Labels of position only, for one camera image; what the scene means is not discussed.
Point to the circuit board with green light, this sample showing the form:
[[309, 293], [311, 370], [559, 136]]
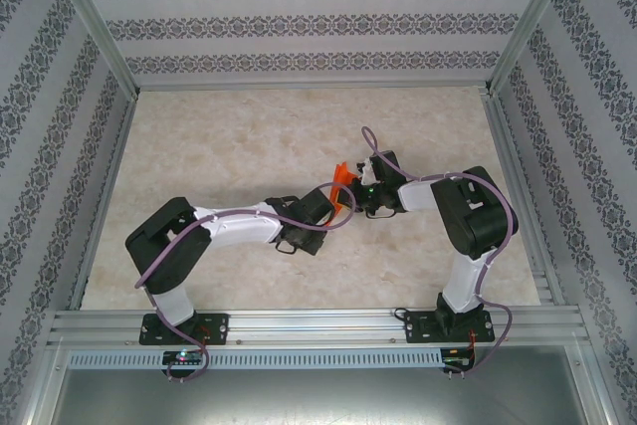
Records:
[[181, 358]]

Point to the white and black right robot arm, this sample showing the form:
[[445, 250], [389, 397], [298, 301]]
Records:
[[418, 196]]

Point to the grey metal sheet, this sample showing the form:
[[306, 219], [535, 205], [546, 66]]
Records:
[[318, 400]]

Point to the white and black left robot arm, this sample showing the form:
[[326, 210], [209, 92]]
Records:
[[239, 226]]

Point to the orange cloth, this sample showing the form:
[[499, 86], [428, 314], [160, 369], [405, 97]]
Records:
[[342, 173]]

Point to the aluminium side rail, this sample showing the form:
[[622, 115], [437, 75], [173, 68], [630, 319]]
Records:
[[102, 206], [505, 146]]

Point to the aluminium back rail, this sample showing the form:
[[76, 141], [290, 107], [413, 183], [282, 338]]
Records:
[[313, 85]]

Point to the small circuit board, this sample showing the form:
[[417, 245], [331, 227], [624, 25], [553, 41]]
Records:
[[455, 364]]

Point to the aluminium frame post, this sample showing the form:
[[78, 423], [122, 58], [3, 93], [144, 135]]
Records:
[[92, 22], [530, 22]]

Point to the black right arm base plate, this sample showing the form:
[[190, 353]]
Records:
[[418, 328]]

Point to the aluminium mounting rail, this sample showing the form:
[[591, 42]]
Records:
[[313, 325]]

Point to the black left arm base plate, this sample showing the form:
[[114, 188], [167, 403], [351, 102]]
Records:
[[216, 328]]

